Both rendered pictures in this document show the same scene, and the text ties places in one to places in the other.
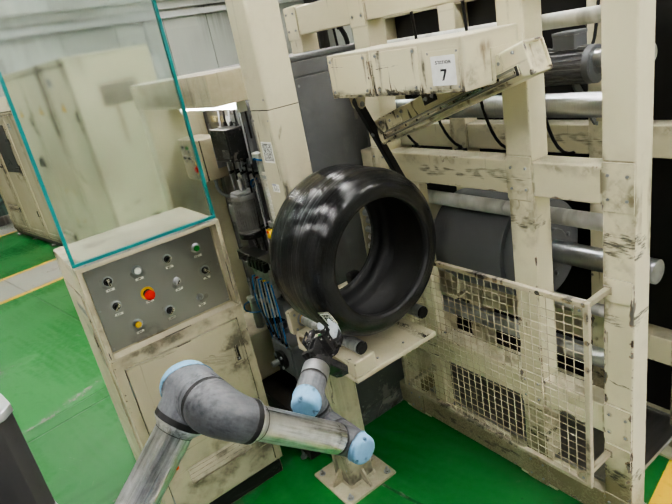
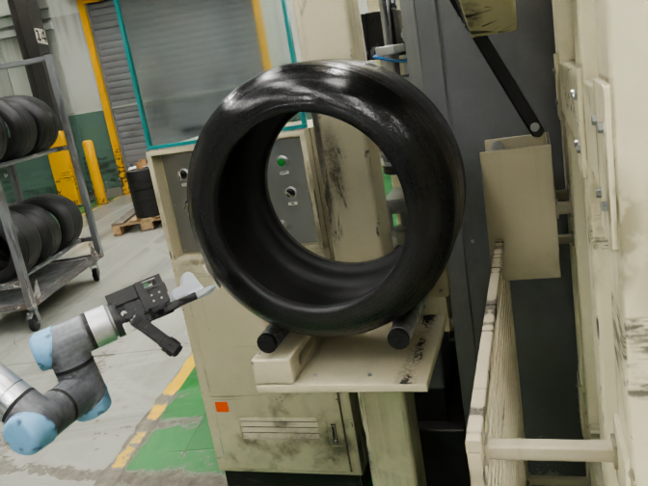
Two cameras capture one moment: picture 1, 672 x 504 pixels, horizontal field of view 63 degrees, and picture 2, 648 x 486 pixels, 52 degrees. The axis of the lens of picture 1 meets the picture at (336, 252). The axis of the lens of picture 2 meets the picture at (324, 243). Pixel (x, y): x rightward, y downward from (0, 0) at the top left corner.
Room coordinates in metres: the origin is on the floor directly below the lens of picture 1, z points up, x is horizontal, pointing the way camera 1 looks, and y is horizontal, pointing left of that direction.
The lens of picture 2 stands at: (0.88, -1.13, 1.42)
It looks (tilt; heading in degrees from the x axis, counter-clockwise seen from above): 14 degrees down; 52
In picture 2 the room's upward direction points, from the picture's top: 10 degrees counter-clockwise
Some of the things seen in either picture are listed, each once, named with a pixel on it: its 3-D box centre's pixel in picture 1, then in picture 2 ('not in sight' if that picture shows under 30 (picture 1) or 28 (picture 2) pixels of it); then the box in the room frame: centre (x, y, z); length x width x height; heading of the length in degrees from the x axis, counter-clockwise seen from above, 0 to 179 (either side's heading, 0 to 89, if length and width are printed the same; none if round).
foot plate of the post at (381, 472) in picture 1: (354, 471); not in sight; (1.98, 0.11, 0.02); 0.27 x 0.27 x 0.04; 33
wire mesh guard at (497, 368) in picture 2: (477, 354); (510, 470); (1.77, -0.45, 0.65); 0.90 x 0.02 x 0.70; 33
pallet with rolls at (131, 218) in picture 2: not in sight; (152, 189); (4.30, 6.40, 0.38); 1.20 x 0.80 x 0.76; 51
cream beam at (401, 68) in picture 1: (414, 65); not in sight; (1.84, -0.36, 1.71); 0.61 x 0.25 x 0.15; 33
